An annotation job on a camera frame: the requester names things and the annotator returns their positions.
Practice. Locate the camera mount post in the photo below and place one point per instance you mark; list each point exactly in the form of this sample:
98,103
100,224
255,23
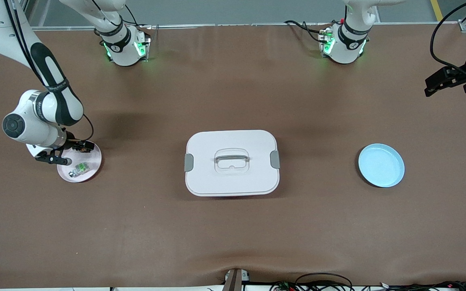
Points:
235,281

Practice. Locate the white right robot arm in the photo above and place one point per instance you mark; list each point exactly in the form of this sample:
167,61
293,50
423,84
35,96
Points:
26,125

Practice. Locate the light blue round plate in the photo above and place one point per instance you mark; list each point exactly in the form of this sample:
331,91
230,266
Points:
380,165

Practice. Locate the pink round plate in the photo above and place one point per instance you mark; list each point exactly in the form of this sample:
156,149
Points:
91,165

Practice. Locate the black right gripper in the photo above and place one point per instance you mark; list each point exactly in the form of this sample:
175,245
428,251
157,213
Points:
74,143

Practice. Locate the orange and black switch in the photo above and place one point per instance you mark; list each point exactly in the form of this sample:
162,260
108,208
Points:
82,148

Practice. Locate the white lidded box grey clips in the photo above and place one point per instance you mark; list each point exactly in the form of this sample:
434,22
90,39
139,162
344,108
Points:
233,178

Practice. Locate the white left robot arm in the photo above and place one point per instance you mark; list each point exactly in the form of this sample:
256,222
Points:
344,50

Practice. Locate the silver table edge rail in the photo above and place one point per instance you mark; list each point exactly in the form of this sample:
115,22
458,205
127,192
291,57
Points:
237,25

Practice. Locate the green and clear switch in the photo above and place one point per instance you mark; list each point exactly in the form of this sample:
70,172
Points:
81,166

